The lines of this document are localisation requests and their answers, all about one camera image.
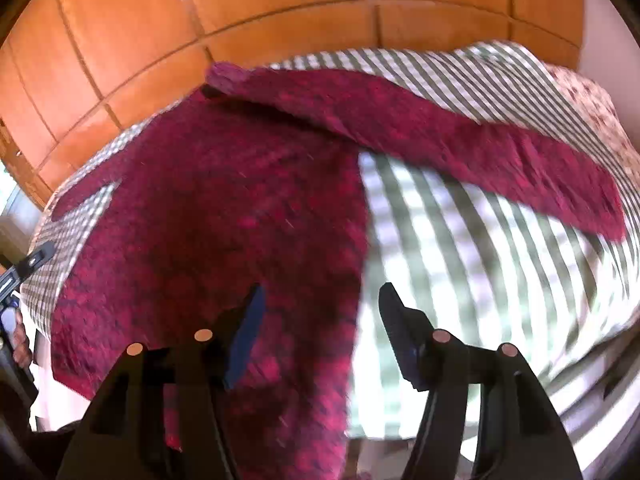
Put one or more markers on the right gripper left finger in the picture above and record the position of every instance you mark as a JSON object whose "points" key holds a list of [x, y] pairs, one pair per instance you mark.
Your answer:
{"points": [[157, 414]]}

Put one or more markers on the red floral knit garment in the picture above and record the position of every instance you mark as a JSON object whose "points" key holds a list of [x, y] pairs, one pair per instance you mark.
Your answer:
{"points": [[254, 179]]}

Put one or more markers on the person's left hand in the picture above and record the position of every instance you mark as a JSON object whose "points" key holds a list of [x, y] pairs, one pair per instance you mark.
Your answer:
{"points": [[22, 354]]}

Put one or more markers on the wooden wardrobe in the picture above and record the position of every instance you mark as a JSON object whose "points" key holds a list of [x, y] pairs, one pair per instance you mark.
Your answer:
{"points": [[75, 73]]}

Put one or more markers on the floral bed cover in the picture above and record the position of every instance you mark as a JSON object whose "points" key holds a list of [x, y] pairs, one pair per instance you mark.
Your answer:
{"points": [[595, 105]]}

